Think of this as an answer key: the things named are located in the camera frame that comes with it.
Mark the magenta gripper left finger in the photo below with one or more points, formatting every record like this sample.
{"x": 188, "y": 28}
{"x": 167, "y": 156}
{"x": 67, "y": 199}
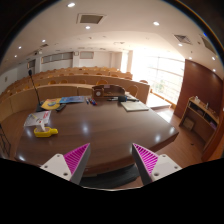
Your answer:
{"x": 70, "y": 166}

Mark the red marker pen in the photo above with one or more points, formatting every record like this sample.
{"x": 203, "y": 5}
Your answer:
{"x": 92, "y": 101}

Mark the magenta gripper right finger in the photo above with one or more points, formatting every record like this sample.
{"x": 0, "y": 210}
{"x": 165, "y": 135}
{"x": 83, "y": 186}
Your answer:
{"x": 152, "y": 166}

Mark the black remote control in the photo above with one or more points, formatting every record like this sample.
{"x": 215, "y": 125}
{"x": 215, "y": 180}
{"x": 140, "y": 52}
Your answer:
{"x": 61, "y": 107}

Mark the grey notebook pad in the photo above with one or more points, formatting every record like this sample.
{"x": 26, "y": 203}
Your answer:
{"x": 130, "y": 106}

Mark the yellow charger base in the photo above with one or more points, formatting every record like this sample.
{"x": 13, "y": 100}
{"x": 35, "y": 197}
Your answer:
{"x": 48, "y": 132}

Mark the yellow folder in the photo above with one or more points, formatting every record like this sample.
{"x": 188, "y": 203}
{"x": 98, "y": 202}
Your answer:
{"x": 51, "y": 104}

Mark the wooden chair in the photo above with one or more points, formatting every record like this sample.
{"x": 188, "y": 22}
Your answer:
{"x": 133, "y": 90}

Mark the wooden desk organizer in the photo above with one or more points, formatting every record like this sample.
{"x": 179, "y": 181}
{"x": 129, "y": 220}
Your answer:
{"x": 107, "y": 91}

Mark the wooden shelf cabinet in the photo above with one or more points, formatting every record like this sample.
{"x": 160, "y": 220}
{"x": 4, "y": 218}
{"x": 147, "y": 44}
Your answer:
{"x": 200, "y": 119}

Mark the black box device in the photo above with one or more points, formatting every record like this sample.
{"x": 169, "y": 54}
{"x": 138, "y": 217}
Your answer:
{"x": 122, "y": 98}

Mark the blue book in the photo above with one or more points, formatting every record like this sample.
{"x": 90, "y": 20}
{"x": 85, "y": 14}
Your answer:
{"x": 72, "y": 99}

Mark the white paper booklet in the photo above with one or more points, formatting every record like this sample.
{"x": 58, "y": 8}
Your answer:
{"x": 34, "y": 118}

